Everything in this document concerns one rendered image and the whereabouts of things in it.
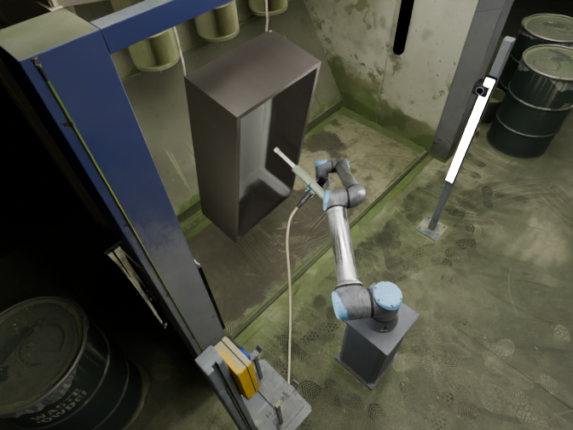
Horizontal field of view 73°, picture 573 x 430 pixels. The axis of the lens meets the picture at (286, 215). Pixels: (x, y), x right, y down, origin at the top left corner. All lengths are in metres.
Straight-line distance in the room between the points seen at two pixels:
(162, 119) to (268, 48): 1.48
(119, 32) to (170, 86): 2.43
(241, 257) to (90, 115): 2.28
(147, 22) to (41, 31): 0.22
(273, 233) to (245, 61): 1.65
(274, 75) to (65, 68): 1.18
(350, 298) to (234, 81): 1.19
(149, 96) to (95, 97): 2.33
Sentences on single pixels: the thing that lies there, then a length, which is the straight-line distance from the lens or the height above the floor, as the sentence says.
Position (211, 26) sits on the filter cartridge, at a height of 1.38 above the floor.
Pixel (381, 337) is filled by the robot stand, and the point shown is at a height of 0.64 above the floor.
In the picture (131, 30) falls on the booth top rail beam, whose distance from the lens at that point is 1.05.
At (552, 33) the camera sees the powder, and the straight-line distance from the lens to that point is 4.69.
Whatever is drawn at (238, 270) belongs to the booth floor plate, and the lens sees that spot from 3.11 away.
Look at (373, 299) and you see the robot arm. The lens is 2.02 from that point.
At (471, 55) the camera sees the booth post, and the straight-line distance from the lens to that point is 3.55.
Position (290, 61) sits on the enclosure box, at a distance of 2.09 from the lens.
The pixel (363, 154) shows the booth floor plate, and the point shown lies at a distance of 3.97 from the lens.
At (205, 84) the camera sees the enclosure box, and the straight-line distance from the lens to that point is 1.92.
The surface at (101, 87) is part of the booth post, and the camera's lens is 1.05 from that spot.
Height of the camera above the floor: 2.66
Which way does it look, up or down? 50 degrees down
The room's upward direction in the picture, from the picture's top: 4 degrees counter-clockwise
